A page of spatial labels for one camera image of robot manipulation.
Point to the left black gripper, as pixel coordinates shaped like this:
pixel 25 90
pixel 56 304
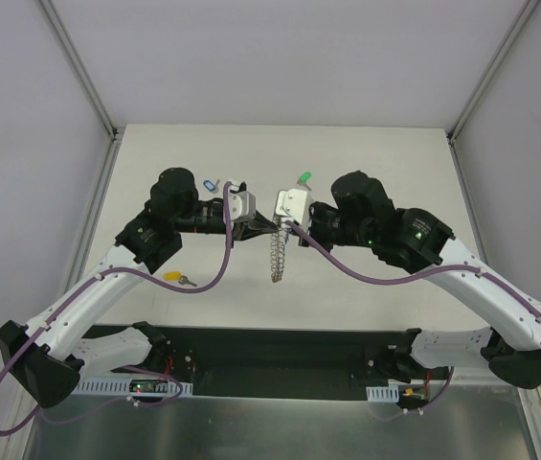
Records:
pixel 237 230

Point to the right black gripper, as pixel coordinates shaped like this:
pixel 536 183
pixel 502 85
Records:
pixel 308 236

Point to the metal disc keyring holder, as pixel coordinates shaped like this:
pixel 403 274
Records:
pixel 278 242

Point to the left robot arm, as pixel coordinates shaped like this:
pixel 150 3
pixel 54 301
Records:
pixel 47 356

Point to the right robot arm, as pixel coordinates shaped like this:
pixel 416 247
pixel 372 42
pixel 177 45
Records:
pixel 414 240

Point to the key with green tag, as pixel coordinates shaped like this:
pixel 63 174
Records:
pixel 303 179

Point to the key with blue outlined tag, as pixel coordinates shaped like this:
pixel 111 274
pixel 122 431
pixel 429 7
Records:
pixel 211 186

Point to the key with yellow tag lower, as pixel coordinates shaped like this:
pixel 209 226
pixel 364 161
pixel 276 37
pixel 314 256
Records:
pixel 179 278

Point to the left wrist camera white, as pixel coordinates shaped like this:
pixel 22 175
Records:
pixel 241 202

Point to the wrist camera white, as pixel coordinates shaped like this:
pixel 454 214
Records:
pixel 293 206
pixel 241 202

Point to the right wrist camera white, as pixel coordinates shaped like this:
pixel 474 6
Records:
pixel 293 206

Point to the left aluminium frame post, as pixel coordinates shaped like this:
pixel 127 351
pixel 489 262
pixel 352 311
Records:
pixel 71 54

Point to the aluminium frame post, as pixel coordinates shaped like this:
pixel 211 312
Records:
pixel 517 27
pixel 71 54

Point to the right aluminium frame post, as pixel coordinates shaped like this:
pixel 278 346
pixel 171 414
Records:
pixel 517 27

